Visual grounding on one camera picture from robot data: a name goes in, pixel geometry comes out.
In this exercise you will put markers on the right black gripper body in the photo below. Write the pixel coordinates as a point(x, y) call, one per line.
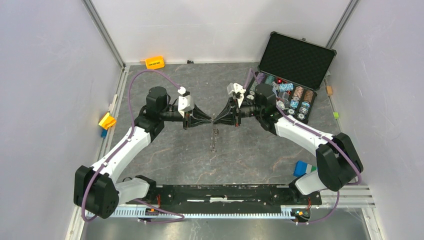
point(238, 112)

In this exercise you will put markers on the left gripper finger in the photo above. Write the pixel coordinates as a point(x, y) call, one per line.
point(195, 122)
point(199, 115)

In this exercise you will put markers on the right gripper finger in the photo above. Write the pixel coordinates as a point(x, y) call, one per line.
point(225, 120)
point(228, 110)

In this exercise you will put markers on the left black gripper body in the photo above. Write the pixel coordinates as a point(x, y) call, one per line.
point(187, 117)

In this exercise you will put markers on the large metal disc keyring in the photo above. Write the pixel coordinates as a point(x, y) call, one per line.
point(215, 133)

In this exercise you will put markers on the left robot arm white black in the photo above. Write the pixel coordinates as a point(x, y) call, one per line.
point(96, 188)

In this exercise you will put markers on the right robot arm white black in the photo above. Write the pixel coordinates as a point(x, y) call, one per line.
point(338, 163)

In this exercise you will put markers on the orange plastic block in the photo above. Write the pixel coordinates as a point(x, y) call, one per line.
point(154, 63)

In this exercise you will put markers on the black poker chip case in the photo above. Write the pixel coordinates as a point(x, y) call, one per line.
point(297, 61)

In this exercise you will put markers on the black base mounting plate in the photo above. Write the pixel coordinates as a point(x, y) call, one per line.
point(228, 198)

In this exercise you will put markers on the yellow orange block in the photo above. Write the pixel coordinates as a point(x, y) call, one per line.
point(107, 121)

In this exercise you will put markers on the small blue block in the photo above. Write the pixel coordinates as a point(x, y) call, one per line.
point(103, 133)

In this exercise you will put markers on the blue white green block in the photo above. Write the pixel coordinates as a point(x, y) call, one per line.
point(301, 168)

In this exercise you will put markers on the orange small cube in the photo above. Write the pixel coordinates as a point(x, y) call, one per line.
point(329, 90)

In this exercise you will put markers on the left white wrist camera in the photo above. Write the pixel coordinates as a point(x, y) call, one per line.
point(185, 101)

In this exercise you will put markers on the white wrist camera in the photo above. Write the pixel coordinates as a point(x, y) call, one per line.
point(185, 101)
point(236, 91)

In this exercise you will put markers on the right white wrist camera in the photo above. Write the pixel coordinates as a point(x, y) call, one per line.
point(236, 91)

